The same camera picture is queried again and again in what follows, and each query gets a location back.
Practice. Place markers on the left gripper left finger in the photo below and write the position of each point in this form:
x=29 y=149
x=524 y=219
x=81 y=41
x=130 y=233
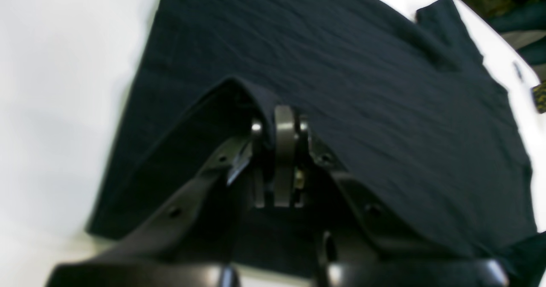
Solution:
x=190 y=239

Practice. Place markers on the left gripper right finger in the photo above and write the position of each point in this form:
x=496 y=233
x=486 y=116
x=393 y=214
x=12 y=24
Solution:
x=360 y=241

